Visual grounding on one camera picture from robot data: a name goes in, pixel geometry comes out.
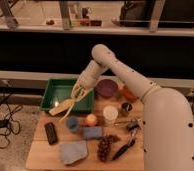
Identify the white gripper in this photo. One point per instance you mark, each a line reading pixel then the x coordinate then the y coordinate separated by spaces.
pixel 87 79

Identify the yellow banana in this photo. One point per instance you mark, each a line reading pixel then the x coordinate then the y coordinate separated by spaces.
pixel 65 106

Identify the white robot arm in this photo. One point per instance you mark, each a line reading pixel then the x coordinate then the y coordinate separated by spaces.
pixel 168 125

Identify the green plastic tray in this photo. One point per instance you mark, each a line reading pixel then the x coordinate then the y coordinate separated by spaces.
pixel 58 90

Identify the purple bowl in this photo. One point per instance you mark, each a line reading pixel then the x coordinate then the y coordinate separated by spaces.
pixel 106 88

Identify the peach apple fruit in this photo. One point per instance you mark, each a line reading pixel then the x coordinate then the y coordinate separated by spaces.
pixel 91 120

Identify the blue plastic cup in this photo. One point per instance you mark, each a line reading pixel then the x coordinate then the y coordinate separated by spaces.
pixel 72 124

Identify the white lidded jar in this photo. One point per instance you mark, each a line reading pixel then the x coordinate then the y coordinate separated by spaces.
pixel 110 114

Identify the blue sponge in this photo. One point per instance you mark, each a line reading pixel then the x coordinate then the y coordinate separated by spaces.
pixel 92 132

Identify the small metal cup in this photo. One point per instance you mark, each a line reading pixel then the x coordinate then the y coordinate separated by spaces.
pixel 126 108

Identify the orange-red bowl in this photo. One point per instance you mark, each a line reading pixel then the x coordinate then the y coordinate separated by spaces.
pixel 128 95

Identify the black remote control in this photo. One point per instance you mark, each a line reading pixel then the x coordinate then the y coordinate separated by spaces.
pixel 51 133

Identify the wooden table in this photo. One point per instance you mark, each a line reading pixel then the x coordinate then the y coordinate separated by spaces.
pixel 45 157

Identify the dark red grape bunch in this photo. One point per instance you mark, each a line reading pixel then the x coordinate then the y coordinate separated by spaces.
pixel 104 146

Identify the grey-blue folded cloth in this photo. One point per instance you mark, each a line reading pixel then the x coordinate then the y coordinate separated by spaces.
pixel 71 152

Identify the metal clip tool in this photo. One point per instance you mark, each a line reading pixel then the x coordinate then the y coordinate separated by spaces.
pixel 130 125

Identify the black power adapter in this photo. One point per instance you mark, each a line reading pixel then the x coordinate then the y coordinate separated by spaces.
pixel 4 123

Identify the black handled brush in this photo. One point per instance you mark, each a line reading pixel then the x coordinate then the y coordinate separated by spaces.
pixel 123 149

